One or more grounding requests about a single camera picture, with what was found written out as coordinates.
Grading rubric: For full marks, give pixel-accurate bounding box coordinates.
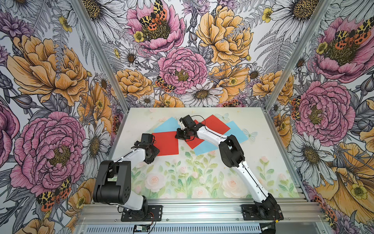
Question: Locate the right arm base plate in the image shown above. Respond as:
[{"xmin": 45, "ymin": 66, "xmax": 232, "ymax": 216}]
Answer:
[{"xmin": 241, "ymin": 204, "xmax": 284, "ymax": 222}]

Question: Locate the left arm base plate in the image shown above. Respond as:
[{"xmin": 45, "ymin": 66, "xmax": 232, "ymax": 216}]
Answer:
[{"xmin": 121, "ymin": 205, "xmax": 163, "ymax": 222}]

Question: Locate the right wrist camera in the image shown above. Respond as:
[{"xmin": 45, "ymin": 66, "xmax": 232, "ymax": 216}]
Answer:
[{"xmin": 180, "ymin": 115, "xmax": 195, "ymax": 128}]

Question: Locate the aluminium front rail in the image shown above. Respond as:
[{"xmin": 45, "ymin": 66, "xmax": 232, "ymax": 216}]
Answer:
[{"xmin": 78, "ymin": 198, "xmax": 326, "ymax": 225}]

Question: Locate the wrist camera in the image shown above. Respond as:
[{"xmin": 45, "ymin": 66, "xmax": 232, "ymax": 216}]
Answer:
[
  {"xmin": 140, "ymin": 133, "xmax": 154, "ymax": 144},
  {"xmin": 180, "ymin": 115, "xmax": 195, "ymax": 128}
]

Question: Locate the perforated metal front panel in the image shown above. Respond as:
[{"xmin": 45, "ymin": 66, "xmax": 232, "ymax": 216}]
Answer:
[{"xmin": 83, "ymin": 223, "xmax": 262, "ymax": 234}]

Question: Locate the left aluminium frame post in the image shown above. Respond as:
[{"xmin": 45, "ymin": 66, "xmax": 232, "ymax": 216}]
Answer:
[{"xmin": 72, "ymin": 1, "xmax": 129, "ymax": 114}]

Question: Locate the red paper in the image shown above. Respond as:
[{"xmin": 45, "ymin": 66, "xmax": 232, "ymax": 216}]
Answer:
[
  {"xmin": 153, "ymin": 131, "xmax": 179, "ymax": 157},
  {"xmin": 186, "ymin": 122, "xmax": 205, "ymax": 149},
  {"xmin": 202, "ymin": 115, "xmax": 230, "ymax": 135}
]

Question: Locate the small green circuit board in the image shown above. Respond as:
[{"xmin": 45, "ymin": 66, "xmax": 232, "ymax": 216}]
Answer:
[{"xmin": 132, "ymin": 225, "xmax": 151, "ymax": 234}]

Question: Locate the light blue paper middle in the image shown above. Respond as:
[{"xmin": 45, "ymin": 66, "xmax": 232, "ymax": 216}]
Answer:
[{"xmin": 193, "ymin": 141, "xmax": 218, "ymax": 155}]

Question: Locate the light blue paper left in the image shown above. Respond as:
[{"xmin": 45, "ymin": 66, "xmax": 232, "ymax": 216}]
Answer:
[{"xmin": 153, "ymin": 118, "xmax": 180, "ymax": 133}]

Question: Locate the aluminium frame post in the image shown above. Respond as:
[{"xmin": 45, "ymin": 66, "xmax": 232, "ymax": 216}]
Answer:
[
  {"xmin": 72, "ymin": 1, "xmax": 129, "ymax": 114},
  {"xmin": 264, "ymin": 1, "xmax": 331, "ymax": 113}
]

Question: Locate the right aluminium frame post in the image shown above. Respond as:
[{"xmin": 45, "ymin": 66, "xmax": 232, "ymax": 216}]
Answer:
[{"xmin": 264, "ymin": 1, "xmax": 331, "ymax": 113}]

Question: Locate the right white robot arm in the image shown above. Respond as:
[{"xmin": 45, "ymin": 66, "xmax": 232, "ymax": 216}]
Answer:
[{"xmin": 175, "ymin": 115, "xmax": 284, "ymax": 222}]

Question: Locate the light blue paper right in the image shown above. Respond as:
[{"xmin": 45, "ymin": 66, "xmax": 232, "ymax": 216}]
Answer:
[{"xmin": 225, "ymin": 121, "xmax": 248, "ymax": 143}]

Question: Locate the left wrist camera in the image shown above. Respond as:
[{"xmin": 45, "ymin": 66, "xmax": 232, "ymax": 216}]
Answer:
[{"xmin": 140, "ymin": 133, "xmax": 154, "ymax": 144}]

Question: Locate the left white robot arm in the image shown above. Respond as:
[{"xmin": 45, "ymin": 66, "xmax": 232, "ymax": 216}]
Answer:
[{"xmin": 93, "ymin": 133, "xmax": 160, "ymax": 221}]

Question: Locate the light blue paper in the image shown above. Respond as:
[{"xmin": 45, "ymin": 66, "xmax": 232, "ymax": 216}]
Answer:
[
  {"xmin": 225, "ymin": 121, "xmax": 248, "ymax": 143},
  {"xmin": 153, "ymin": 118, "xmax": 180, "ymax": 133},
  {"xmin": 193, "ymin": 141, "xmax": 218, "ymax": 155}
]

